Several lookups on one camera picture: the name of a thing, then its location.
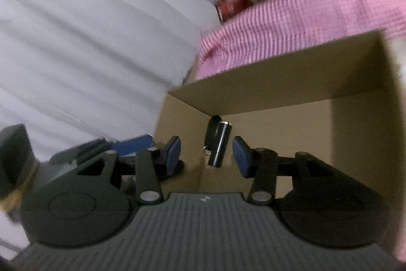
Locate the pink checkered blanket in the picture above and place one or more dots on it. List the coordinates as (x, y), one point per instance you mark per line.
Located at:
(301, 10)

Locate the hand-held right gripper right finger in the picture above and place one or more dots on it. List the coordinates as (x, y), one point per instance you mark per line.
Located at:
(242, 156)

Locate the brown cardboard box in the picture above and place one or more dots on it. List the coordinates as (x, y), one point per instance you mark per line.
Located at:
(285, 93)

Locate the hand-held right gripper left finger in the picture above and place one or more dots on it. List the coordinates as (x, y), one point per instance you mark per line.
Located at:
(173, 155)

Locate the white curtain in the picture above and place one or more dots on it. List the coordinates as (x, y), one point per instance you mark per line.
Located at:
(79, 36)

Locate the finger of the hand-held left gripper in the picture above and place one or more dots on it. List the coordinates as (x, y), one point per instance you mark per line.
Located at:
(82, 150)
(131, 145)

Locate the red bottle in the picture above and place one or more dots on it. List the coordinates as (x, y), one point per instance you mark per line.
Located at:
(223, 10)

